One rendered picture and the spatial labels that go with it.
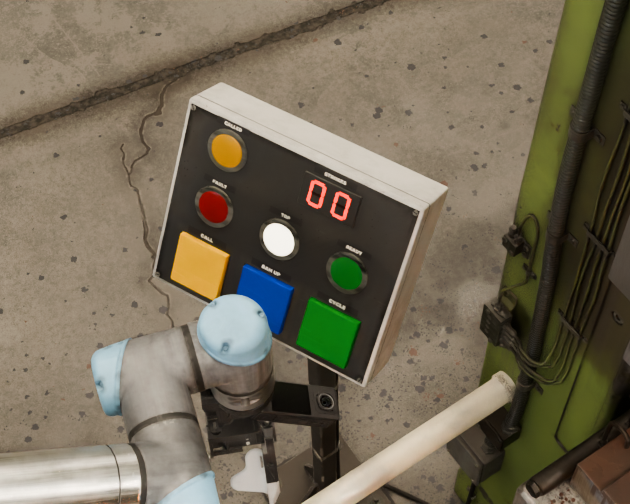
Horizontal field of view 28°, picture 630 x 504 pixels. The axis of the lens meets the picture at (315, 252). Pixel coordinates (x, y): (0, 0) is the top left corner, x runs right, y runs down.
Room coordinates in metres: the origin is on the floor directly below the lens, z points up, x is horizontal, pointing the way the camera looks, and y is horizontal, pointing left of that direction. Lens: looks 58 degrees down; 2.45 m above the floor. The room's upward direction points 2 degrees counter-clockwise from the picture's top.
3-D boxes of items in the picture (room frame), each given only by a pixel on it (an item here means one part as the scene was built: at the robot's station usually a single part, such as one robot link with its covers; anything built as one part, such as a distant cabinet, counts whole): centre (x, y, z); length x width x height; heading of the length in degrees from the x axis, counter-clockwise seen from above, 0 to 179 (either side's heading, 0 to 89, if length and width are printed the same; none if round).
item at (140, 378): (0.59, 0.18, 1.23); 0.11 x 0.11 x 0.08; 15
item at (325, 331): (0.77, -0.01, 1.01); 0.07 x 0.05 x 0.07; 57
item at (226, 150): (0.95, 0.11, 1.16); 0.05 x 0.03 x 0.04; 32
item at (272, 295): (0.82, 0.07, 1.01); 0.07 x 0.05 x 0.07; 57
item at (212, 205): (0.91, 0.13, 1.09); 0.05 x 0.03 x 0.04; 32
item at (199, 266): (0.88, 0.15, 1.01); 0.07 x 0.05 x 0.07; 57
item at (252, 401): (0.63, 0.09, 1.15); 0.08 x 0.08 x 0.05
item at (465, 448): (0.87, -0.28, 0.36); 0.09 x 0.07 x 0.12; 32
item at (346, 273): (0.81, -0.04, 1.09); 0.05 x 0.03 x 0.04; 32
